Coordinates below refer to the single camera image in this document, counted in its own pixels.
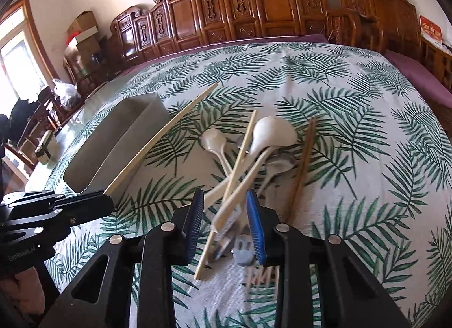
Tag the brown wooden chopstick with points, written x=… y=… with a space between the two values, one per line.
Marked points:
x=296 y=192

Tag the small white plastic spoon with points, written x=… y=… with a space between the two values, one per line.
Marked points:
x=214 y=141

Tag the palm leaf tablecloth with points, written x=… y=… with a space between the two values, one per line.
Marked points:
x=379 y=176

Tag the red paper box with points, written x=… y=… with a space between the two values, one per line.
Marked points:
x=431 y=31

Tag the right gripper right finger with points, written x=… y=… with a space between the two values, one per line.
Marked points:
x=350 y=296

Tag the carved wooden bench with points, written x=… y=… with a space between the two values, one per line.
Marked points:
x=170 y=26

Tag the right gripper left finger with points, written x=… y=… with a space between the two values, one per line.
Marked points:
x=100 y=294

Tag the metal spoon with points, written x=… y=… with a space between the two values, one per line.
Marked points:
x=275 y=166
x=244 y=147

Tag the light wooden chopstick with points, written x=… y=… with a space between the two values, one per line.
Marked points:
x=232 y=184
x=140 y=155

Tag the grey metal tray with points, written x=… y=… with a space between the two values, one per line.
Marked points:
x=115 y=141

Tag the large white plastic spoon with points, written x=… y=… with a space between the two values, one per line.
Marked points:
x=269 y=133

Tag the left hand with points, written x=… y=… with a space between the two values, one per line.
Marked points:
x=26 y=290

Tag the stacked cardboard boxes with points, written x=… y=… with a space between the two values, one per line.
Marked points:
x=82 y=41

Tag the white plastic bag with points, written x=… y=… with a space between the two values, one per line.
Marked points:
x=67 y=93

